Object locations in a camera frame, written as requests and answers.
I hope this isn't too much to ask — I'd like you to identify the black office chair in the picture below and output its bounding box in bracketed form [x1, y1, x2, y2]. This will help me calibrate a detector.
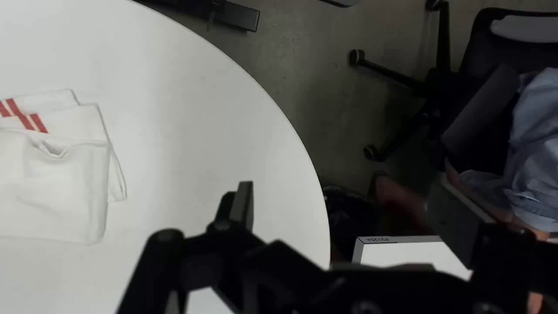
[347, 0, 558, 177]

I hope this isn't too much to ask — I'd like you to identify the person in blue shirt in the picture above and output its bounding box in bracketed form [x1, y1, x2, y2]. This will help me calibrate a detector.
[372, 67, 558, 241]

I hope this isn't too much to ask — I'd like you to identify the white towel with red stripes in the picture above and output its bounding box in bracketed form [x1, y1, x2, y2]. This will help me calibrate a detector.
[0, 88, 129, 247]

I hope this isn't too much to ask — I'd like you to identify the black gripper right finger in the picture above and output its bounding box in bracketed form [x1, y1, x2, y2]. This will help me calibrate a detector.
[469, 224, 558, 314]

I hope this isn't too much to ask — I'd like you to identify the white flat box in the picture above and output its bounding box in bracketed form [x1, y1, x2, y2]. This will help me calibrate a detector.
[352, 234, 474, 283]

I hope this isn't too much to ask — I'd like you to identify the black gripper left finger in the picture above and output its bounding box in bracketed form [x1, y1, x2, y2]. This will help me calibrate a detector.
[115, 180, 328, 314]

